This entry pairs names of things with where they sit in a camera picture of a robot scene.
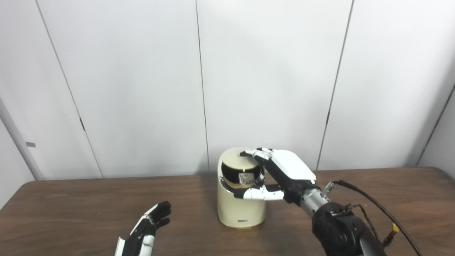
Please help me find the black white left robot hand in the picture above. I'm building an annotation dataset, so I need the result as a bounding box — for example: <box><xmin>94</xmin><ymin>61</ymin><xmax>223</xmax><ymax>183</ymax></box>
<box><xmin>114</xmin><ymin>201</ymin><xmax>172</xmax><ymax>256</ymax></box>

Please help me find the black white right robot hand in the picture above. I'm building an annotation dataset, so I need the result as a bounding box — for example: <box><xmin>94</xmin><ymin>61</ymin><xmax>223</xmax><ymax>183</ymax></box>
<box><xmin>233</xmin><ymin>148</ymin><xmax>320</xmax><ymax>205</ymax></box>

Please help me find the cream round bin lid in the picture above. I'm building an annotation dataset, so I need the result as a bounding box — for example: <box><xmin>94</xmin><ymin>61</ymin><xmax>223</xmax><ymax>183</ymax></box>
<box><xmin>221</xmin><ymin>149</ymin><xmax>262</xmax><ymax>170</ymax></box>

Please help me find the cream-colored bin body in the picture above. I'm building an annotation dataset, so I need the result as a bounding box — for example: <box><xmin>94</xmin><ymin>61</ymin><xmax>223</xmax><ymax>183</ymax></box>
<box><xmin>217</xmin><ymin>148</ymin><xmax>267</xmax><ymax>229</ymax></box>

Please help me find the yellow plug on thin wires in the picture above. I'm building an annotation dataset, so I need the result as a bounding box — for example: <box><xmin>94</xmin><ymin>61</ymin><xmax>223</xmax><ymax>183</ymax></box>
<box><xmin>347</xmin><ymin>203</ymin><xmax>400</xmax><ymax>247</ymax></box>

